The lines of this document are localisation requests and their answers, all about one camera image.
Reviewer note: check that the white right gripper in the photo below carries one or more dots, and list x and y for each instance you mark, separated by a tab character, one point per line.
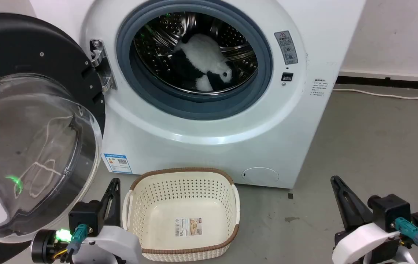
355	238

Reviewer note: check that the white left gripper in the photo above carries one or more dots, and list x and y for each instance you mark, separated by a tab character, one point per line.
115	245

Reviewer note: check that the black round left gripper motor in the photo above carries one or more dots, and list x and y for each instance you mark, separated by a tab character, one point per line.
42	246

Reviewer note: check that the white front-load washing machine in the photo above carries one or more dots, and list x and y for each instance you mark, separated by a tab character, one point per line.
201	146

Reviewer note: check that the metal door hinge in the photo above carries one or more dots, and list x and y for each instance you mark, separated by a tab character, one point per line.
102	62

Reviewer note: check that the round washer door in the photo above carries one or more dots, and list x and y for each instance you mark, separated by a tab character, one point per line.
18	44

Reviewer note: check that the blue white energy label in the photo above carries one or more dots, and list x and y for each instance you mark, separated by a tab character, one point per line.
118	164

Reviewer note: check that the cream plastic laundry basket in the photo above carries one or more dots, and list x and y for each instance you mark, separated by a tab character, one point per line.
157	198

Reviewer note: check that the paper basket label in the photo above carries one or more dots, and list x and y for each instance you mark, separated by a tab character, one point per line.
188	227

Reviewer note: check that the round white filter cover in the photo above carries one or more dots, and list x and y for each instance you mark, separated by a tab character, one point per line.
260	176

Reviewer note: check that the small printed text label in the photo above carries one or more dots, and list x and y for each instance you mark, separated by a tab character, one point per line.
319	88

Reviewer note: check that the black baseboard strip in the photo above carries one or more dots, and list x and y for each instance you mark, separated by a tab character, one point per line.
388	82

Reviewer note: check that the grey warning sticker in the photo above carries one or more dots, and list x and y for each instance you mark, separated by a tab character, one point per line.
286	47

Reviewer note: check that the black white panda plush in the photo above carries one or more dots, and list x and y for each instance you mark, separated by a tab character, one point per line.
203	55

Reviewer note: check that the steel perforated drum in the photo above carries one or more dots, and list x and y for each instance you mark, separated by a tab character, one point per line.
239	40

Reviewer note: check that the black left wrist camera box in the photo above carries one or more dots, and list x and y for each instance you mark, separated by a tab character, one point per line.
84	216

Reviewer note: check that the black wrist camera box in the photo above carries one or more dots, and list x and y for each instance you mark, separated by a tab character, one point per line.
84	216
390	211

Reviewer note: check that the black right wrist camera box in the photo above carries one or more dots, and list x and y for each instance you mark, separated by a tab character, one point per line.
390	211

